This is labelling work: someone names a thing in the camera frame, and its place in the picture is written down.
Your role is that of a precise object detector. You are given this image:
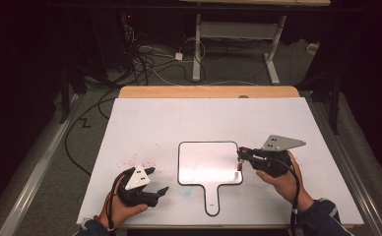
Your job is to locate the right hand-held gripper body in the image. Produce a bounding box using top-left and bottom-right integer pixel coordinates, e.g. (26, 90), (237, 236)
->
(249, 134), (307, 179)

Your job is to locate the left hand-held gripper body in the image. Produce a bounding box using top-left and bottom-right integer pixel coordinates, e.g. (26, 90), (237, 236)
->
(116, 164), (160, 208)

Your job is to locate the white paddle-shaped whiteboard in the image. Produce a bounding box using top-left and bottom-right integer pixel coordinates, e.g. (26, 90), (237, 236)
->
(177, 141), (244, 217)

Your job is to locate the person's right hand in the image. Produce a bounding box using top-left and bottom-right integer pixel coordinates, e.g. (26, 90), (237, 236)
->
(255, 150), (315, 212)

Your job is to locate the person's left hand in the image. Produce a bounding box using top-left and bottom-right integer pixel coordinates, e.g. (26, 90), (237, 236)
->
(97, 189), (150, 230)

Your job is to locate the white table cover sheet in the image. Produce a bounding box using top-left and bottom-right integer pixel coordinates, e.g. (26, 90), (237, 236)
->
(77, 97), (365, 228)

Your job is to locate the black stand leg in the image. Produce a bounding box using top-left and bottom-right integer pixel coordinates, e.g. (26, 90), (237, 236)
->
(58, 63), (71, 125)
(329, 75), (342, 136)

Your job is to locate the small white box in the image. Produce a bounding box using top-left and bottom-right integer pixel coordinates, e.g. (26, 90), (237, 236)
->
(306, 42), (320, 55)

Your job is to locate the white-framed desk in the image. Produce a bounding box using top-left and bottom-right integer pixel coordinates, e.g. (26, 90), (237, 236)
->
(178, 0), (332, 86)

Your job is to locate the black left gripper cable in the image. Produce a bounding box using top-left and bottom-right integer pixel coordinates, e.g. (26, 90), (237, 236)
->
(107, 172), (128, 232)

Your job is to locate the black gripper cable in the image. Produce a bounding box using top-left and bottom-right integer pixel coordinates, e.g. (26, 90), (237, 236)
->
(276, 157), (302, 236)
(107, 172), (128, 232)

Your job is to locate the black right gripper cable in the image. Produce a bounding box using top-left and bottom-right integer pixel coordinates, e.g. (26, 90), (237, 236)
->
(276, 157), (302, 236)

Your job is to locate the aluminium floor rail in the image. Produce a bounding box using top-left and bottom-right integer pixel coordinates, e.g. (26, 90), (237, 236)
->
(0, 93), (84, 236)
(308, 97), (382, 236)

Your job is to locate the long black floor cable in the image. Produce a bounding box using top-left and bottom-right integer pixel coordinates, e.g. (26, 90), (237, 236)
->
(63, 88), (121, 177)

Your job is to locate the tangle of black floor cables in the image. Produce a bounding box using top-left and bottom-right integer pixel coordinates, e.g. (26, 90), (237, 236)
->
(119, 24), (208, 87)

